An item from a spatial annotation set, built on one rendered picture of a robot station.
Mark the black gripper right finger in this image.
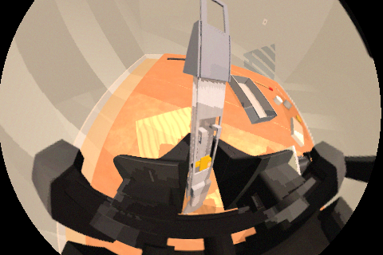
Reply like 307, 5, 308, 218
213, 139, 294, 211

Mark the grey rectangular tin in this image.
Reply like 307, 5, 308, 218
228, 74, 278, 124

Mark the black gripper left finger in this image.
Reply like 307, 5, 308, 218
113, 133, 191, 214

